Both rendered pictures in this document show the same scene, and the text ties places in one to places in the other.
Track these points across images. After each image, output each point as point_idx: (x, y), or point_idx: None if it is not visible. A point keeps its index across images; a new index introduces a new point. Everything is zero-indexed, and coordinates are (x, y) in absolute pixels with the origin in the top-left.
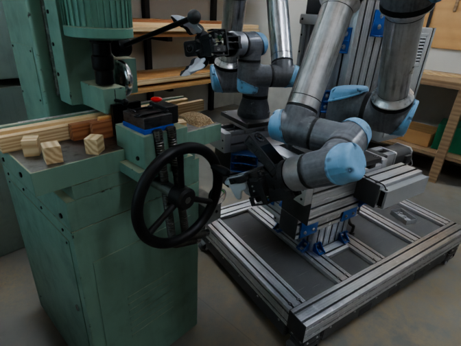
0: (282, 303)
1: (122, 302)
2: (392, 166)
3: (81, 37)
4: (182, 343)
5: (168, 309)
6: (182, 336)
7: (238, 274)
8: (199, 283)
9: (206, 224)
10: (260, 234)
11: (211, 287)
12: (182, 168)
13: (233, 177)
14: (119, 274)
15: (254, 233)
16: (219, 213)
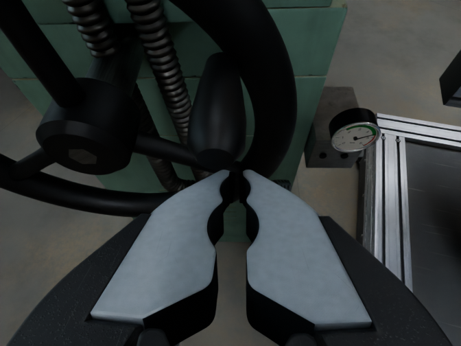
0: None
1: (151, 191)
2: None
3: None
4: (244, 250)
5: (228, 220)
6: (250, 242)
7: (361, 233)
8: (317, 200)
9: (311, 166)
10: (450, 204)
11: (326, 213)
12: (0, 20)
13: (148, 235)
14: (136, 165)
15: (440, 196)
16: (352, 161)
